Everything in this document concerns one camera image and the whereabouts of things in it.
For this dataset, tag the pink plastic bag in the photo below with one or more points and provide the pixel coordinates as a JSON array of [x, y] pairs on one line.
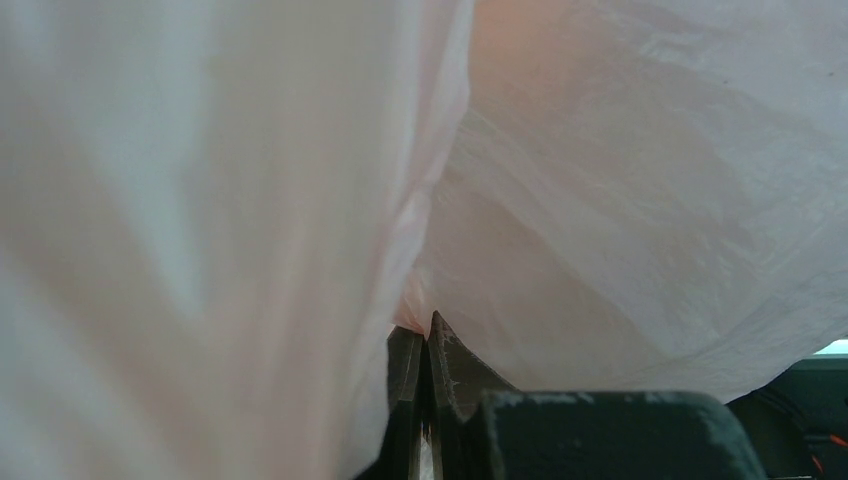
[[213, 212]]

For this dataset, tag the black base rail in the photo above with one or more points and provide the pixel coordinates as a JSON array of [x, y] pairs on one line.
[[797, 423]]

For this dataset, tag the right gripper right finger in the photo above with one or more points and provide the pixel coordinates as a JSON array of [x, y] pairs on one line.
[[458, 381]]

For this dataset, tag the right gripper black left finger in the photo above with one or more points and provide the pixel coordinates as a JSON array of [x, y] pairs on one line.
[[399, 457]]

